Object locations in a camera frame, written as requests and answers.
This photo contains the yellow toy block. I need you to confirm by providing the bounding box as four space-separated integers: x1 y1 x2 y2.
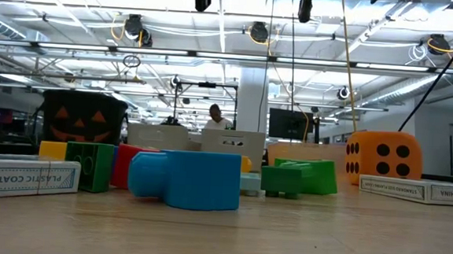
240 155 254 175
38 140 68 162

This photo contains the black monitor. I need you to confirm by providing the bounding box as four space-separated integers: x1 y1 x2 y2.
267 107 316 142

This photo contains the person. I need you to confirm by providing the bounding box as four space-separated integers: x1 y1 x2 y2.
204 102 236 131

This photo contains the black pumpkin face bucket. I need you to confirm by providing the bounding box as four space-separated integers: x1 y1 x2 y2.
39 87 130 147

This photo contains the orange foam die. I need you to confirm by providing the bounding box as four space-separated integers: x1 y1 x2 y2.
342 128 425 190

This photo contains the small dark green toy block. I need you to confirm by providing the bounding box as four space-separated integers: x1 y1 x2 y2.
260 164 304 200

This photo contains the light blue toy block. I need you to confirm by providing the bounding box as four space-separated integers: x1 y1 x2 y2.
126 146 244 214

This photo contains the mint toy block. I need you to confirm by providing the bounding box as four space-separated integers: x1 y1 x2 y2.
239 171 263 197

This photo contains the red toy block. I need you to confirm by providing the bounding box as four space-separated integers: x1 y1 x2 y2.
110 142 161 192

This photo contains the grey white playing card box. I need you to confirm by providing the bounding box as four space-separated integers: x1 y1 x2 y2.
357 173 453 207

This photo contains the blue white playing card box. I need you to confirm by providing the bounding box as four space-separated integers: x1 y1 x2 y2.
0 156 83 207

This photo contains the yellow hanging cable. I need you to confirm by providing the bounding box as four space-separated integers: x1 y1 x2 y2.
332 0 366 133

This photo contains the black gantry frame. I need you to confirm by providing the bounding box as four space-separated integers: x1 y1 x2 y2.
171 79 239 131

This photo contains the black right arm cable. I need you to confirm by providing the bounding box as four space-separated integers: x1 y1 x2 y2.
396 5 453 137

